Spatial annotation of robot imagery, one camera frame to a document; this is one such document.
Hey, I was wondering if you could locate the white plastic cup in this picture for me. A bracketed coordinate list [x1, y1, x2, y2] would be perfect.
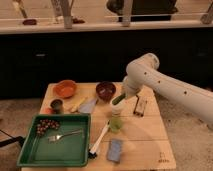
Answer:
[110, 100, 125, 116]

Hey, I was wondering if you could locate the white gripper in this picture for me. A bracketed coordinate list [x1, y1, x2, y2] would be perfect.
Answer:
[122, 76, 141, 99]

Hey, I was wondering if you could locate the orange bowl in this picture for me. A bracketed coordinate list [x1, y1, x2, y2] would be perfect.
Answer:
[53, 80, 77, 98]

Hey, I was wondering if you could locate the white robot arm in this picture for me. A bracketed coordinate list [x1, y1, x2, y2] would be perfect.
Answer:
[123, 53, 213, 131]

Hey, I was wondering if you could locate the silver fork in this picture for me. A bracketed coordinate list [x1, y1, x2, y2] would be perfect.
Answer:
[47, 130, 83, 142]

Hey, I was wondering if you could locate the yellow banana toy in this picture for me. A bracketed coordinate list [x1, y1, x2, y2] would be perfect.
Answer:
[70, 97, 87, 113]

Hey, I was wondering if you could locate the bunch of dark grapes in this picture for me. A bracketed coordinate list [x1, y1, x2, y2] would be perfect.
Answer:
[36, 119, 60, 136]

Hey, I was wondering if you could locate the dark metal cup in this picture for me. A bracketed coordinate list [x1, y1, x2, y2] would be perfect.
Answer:
[50, 99, 64, 114]

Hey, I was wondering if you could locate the green plastic cup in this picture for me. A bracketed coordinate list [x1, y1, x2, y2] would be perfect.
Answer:
[109, 116, 122, 133]

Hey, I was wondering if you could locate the white handled brush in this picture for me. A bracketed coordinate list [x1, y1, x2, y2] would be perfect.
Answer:
[88, 123, 109, 159]

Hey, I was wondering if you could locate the purple bowl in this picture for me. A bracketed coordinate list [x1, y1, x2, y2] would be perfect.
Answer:
[96, 81, 116, 102]

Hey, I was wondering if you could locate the blue sponge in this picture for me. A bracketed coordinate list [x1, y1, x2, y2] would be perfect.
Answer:
[107, 139, 123, 163]

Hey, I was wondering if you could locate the green pepper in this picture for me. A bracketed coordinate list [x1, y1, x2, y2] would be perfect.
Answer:
[112, 93, 126, 105]

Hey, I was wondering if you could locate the brown chocolate bar box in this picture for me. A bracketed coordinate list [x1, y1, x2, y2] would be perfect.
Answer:
[133, 97, 147, 117]

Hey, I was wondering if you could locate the small orange object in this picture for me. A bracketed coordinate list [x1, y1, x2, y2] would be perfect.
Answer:
[41, 107, 53, 114]

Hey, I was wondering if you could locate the green plastic tray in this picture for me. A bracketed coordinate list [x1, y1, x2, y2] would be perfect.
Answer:
[17, 114, 91, 167]

